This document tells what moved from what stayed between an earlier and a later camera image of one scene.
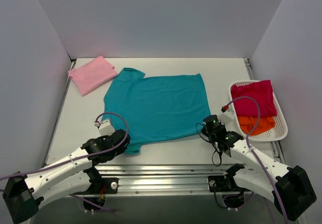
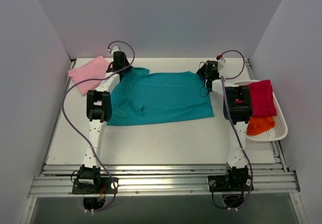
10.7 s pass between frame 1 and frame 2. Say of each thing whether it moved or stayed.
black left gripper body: moved
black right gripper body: moved
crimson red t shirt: stayed
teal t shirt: moved
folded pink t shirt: stayed
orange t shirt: stayed
